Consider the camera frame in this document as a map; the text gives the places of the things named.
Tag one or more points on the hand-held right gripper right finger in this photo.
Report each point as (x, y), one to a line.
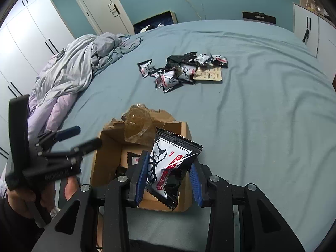
(195, 186)

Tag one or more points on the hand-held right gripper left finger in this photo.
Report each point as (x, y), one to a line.
(139, 181)

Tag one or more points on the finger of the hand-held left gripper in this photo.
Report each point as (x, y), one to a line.
(86, 147)
(67, 132)

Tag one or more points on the brown cardboard box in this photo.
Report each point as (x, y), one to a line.
(105, 157)

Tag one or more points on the black snack packet white print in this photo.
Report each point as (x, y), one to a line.
(168, 157)
(134, 160)

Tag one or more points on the pile of snack packets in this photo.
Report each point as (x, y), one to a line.
(170, 78)

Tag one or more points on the person's left forearm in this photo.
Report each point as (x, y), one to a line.
(13, 231)

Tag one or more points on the person's left hand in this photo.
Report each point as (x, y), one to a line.
(18, 202)

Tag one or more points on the crumpled grey blanket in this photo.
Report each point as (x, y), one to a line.
(71, 71)

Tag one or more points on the blue bed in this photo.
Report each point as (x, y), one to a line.
(249, 123)

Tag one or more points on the white wardrobe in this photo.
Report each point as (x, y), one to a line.
(23, 44)

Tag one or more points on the beige flat packet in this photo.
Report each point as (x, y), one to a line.
(210, 74)

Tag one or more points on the white door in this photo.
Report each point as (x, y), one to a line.
(99, 5)

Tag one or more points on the dark blue storage box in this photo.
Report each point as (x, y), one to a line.
(157, 19)

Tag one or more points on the black bag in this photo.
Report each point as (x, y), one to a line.
(258, 18)

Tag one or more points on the white cabinet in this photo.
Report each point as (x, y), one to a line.
(323, 36)

